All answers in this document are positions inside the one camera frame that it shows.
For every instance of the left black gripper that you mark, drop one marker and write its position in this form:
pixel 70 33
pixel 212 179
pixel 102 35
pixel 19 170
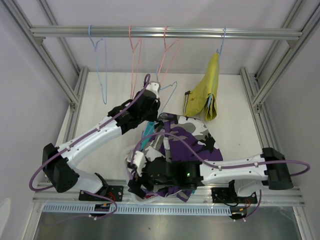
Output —
pixel 155 105

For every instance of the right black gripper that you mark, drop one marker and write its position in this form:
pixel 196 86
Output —
pixel 136 184

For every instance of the teal trousers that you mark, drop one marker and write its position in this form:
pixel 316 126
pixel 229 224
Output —
pixel 149 129

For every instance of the purple grey camouflage trousers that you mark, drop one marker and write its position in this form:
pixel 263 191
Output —
pixel 181 138

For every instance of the pink wire hanger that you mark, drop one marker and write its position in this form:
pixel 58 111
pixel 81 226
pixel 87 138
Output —
pixel 134 71

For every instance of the light blue wire hanger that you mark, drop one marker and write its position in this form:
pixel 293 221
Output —
pixel 97 61

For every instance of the white plastic basket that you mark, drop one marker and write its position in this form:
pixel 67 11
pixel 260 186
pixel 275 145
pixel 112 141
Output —
pixel 137 200

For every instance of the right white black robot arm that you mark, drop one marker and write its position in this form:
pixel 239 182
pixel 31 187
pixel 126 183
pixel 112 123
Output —
pixel 244 176

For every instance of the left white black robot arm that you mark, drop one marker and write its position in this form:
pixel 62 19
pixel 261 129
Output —
pixel 61 162

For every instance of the olive yellow trousers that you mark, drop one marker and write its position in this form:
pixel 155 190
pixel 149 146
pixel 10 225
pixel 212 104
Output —
pixel 195 101

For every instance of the blue hanger under olive trousers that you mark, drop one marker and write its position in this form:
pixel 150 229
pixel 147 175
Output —
pixel 219 52

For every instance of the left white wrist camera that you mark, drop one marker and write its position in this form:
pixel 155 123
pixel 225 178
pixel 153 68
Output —
pixel 154 87

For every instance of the aluminium hanging rail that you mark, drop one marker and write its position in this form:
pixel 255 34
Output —
pixel 94 31

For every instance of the right aluminium frame posts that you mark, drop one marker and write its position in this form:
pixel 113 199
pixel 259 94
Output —
pixel 283 94

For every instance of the aluminium frame posts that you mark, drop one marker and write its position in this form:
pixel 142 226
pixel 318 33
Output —
pixel 283 94
pixel 75 95

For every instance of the white slotted cable duct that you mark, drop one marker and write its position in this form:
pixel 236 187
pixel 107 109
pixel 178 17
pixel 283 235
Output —
pixel 182 210

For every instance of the left aluminium frame posts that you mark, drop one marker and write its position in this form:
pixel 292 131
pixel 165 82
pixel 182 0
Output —
pixel 75 95

